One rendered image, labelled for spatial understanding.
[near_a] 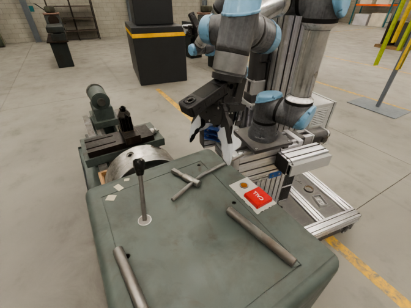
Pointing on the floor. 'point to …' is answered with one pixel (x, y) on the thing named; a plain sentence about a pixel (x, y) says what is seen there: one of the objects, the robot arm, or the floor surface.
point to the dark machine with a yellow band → (156, 43)
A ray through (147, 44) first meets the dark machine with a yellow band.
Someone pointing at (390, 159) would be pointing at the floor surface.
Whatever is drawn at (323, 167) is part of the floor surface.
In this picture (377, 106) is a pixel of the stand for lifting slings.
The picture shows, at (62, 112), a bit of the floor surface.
